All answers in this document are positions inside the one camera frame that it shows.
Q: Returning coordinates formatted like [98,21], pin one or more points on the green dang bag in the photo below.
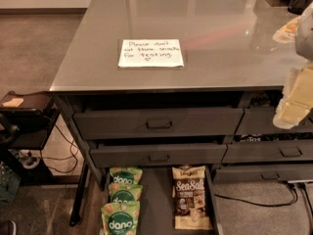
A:
[126,175]
[121,218]
[124,193]

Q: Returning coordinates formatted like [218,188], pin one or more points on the top right grey drawer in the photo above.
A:
[260,121]

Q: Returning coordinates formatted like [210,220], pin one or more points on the top left grey drawer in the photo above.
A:
[153,123]

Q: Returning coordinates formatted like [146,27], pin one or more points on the middle left grey drawer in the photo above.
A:
[149,155]

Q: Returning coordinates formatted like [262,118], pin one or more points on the open bottom left drawer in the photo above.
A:
[157,205]

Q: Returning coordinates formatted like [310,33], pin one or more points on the green dang bag front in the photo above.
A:
[121,218]

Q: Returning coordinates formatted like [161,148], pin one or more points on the white handwritten paper note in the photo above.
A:
[150,53]

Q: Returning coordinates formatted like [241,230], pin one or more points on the black side cart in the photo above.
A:
[27,122]

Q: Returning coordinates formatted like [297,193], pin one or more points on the green dang bag rear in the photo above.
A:
[126,175]

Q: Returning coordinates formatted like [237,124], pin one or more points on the middle right grey drawer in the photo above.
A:
[269,151]

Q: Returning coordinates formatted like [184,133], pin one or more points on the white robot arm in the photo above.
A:
[300,32]

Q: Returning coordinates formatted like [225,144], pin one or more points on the grey counter cabinet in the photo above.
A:
[230,61]

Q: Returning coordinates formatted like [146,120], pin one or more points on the brown sea salt chip bag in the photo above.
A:
[189,196]

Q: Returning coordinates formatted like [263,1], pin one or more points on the green plastic crate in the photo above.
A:
[9,185]

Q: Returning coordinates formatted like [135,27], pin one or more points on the black table leg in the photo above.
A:
[75,213]

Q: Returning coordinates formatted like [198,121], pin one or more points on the green dang bag middle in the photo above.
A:
[124,193]

